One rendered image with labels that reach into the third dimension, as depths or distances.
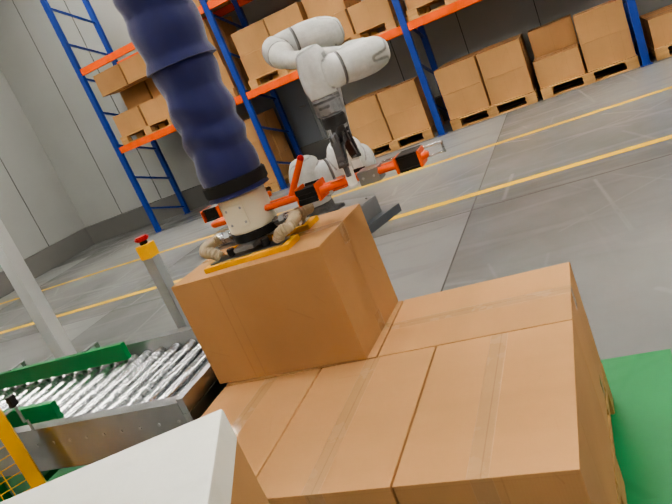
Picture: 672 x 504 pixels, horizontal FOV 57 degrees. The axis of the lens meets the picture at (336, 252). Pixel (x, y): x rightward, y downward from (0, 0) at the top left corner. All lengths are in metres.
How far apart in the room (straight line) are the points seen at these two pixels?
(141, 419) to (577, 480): 1.53
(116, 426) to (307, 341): 0.81
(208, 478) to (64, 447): 1.93
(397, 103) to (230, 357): 7.36
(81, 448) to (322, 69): 1.67
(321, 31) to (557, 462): 1.73
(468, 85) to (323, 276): 7.32
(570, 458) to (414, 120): 8.13
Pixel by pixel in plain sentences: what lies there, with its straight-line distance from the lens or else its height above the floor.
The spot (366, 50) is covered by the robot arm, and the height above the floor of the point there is 1.41.
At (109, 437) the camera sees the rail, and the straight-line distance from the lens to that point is 2.52.
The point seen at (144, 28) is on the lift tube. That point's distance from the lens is 2.06.
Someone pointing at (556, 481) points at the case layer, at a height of 0.52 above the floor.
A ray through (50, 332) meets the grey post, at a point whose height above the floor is 0.37.
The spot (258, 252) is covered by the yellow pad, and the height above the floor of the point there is 0.96.
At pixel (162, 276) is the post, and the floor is 0.83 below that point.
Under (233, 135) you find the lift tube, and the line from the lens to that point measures 2.04.
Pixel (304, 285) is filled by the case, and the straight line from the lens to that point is 1.94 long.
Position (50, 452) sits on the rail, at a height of 0.48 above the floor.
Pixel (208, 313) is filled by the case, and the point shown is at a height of 0.82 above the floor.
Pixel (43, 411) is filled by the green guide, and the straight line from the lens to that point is 2.85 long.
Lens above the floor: 1.40
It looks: 15 degrees down
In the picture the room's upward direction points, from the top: 23 degrees counter-clockwise
